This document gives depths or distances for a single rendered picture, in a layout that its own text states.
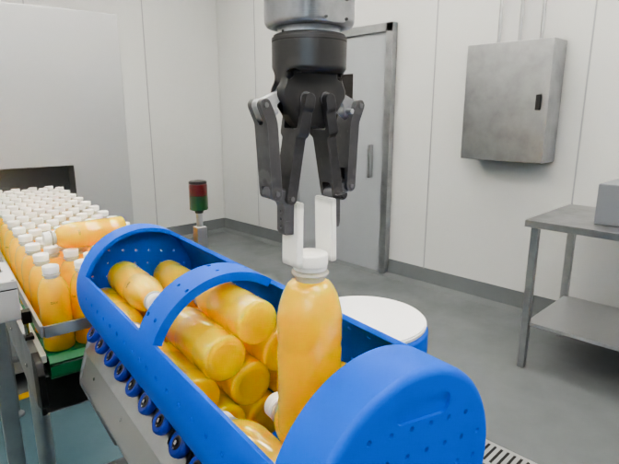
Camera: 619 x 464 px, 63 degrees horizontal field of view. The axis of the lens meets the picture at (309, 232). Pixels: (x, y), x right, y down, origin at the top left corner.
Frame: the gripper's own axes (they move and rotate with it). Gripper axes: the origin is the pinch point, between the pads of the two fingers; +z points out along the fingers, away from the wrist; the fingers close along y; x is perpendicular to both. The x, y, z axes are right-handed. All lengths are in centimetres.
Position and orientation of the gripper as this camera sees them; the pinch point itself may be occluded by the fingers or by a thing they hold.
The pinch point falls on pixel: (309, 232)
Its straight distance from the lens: 54.7
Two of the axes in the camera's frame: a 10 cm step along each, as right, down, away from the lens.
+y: 8.0, -1.4, 5.8
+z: 0.0, 9.7, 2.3
